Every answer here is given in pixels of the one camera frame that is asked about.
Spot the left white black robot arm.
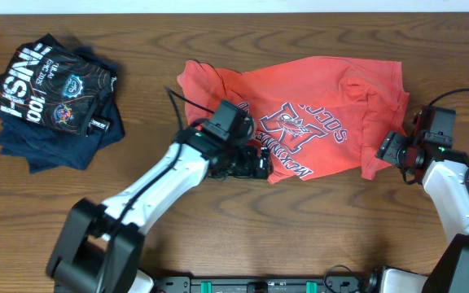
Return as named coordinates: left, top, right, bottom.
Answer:
left=46, top=100, right=272, bottom=293

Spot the navy folded clothes stack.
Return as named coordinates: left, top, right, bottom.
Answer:
left=0, top=34, right=125, bottom=173

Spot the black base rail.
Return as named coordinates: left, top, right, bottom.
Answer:
left=151, top=273, right=377, bottom=293

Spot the black printed folded t-shirt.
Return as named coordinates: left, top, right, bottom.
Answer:
left=0, top=41, right=114, bottom=135

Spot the red printed t-shirt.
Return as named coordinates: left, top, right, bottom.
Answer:
left=177, top=56, right=410, bottom=183

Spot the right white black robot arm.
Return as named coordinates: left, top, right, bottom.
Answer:
left=376, top=106, right=469, bottom=293

